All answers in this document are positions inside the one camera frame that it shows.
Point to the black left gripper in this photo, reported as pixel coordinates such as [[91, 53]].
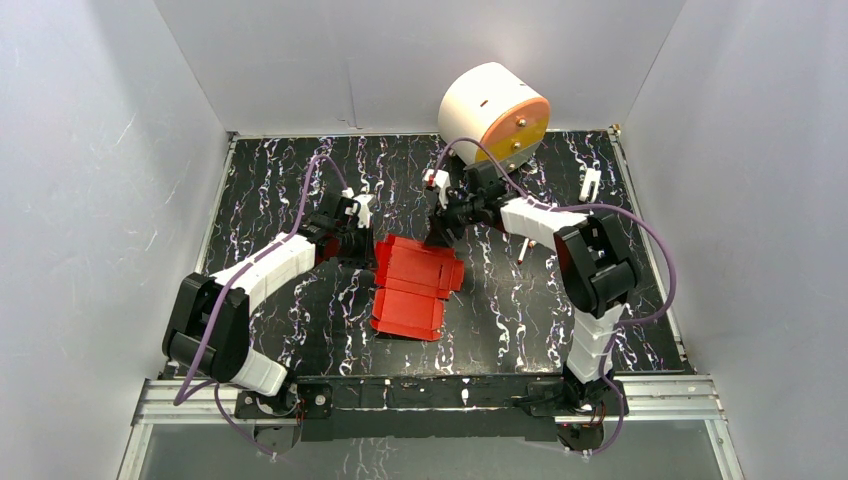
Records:
[[361, 244]]

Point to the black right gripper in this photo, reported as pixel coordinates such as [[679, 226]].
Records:
[[437, 235]]

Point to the red paper box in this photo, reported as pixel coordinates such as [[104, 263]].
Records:
[[413, 283]]

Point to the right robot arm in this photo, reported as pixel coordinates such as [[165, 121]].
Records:
[[596, 265]]

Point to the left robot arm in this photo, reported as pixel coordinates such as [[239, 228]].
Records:
[[209, 322]]

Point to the red capped white pen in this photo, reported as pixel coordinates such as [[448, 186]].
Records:
[[523, 251]]

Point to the white round drawer cabinet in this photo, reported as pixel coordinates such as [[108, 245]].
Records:
[[488, 109]]

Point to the white clip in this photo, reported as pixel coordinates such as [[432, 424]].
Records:
[[590, 186]]

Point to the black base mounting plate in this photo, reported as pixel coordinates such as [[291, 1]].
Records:
[[547, 407]]

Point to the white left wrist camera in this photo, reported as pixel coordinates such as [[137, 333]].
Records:
[[359, 206]]

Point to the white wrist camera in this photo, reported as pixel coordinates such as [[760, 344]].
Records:
[[436, 180], [359, 206]]

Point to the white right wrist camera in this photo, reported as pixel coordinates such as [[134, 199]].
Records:
[[436, 180]]

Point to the aluminium frame rail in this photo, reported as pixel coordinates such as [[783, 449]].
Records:
[[670, 397]]

